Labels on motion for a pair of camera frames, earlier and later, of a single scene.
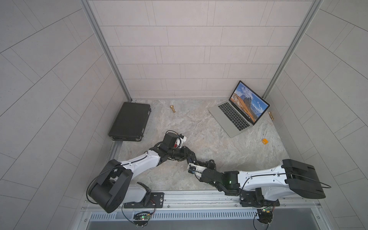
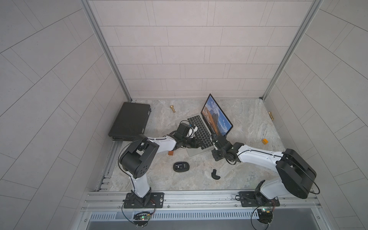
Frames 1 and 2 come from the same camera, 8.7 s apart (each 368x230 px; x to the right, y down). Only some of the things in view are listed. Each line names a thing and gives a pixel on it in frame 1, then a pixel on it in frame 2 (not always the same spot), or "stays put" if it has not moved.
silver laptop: [244, 108] to [212, 122]
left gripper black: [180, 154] to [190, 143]
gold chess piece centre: [172, 106] stays put
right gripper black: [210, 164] to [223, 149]
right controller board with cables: [265, 214] stays put
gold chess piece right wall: [270, 115] stays put
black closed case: [130, 122] stays put
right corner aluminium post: [309, 17] stays put
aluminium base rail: [206, 201] stays put
